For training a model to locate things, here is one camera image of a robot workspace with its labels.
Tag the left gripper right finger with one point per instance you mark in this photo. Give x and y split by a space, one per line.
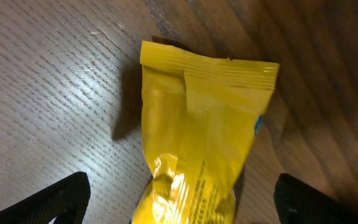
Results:
299 203

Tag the yellow snack packet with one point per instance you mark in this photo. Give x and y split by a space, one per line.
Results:
200 116

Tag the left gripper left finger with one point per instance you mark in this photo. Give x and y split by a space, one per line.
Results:
65 201

